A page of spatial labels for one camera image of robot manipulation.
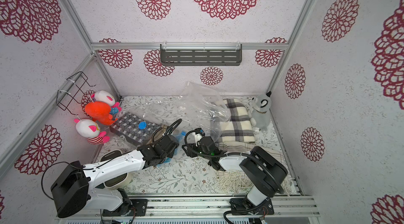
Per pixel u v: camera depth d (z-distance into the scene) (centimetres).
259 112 96
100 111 89
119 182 75
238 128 100
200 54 95
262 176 44
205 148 69
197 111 113
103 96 95
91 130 80
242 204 66
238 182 78
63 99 72
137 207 73
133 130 95
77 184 41
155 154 60
